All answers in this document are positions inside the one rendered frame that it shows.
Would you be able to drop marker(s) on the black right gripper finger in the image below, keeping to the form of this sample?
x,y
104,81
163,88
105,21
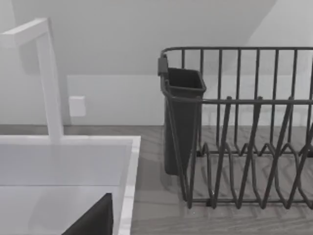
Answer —
x,y
97,218

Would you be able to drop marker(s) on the white sink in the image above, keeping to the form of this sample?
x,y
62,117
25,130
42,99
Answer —
x,y
61,169

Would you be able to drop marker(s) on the dark grey cutlery holder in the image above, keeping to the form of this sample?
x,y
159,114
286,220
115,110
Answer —
x,y
182,117

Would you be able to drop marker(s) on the tall white tap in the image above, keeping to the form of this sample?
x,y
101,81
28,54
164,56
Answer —
x,y
46,73

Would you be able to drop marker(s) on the white wall socket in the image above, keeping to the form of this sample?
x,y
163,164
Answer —
x,y
77,106

